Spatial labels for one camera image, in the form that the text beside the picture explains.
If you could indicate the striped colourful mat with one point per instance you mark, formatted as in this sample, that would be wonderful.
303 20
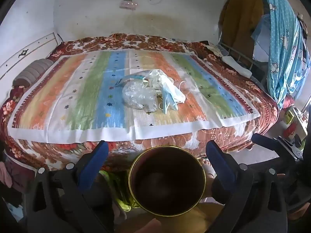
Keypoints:
73 97

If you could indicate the green box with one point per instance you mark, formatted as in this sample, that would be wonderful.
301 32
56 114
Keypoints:
289 117

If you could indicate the brown hanging coat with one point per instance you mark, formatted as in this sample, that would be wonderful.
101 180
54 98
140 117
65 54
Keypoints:
243 24

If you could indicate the person's right foot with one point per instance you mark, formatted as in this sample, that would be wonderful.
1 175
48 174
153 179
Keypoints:
207 170

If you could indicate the metal bed rail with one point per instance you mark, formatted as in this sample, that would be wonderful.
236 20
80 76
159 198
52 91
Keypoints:
237 53

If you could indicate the brown floral blanket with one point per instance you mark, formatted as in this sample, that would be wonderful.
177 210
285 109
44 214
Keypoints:
218 136

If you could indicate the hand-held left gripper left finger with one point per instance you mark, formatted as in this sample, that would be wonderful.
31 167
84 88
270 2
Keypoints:
94 166

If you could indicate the clear blue-edged wrapper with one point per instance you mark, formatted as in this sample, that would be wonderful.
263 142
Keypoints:
128 80

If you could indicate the blue face mask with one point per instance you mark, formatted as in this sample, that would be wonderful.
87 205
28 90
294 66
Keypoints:
170 103

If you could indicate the white power strip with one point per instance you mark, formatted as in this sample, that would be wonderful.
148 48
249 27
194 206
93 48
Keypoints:
128 4

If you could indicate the person's brown fleece garment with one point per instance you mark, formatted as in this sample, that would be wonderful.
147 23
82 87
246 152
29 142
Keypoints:
194 218

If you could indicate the pink cloth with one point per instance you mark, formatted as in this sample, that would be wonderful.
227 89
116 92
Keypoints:
8 174

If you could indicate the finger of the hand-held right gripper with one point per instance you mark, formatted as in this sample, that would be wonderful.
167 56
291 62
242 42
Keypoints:
263 140

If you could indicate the white wooden headboard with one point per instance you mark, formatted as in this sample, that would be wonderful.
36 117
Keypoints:
24 53

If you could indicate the dark gold-rimmed trash bin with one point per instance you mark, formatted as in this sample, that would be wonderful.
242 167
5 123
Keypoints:
167 182

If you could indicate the red container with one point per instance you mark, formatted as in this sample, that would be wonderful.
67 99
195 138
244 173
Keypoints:
290 129

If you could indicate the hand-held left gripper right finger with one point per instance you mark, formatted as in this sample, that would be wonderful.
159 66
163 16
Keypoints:
221 166

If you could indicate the grey striped pillow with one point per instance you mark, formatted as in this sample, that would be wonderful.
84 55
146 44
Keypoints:
34 70

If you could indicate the green floral slipper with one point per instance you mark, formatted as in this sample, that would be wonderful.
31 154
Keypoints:
122 202

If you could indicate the pale blue plastic bag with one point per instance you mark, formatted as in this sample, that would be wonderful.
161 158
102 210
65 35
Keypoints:
261 36

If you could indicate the white folded towel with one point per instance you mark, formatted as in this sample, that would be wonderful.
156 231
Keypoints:
237 65

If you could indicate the blue dotted printed cloth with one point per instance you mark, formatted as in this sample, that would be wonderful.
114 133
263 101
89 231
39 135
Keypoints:
281 41

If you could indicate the clear plastic bag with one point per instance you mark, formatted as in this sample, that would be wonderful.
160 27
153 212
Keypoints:
138 95

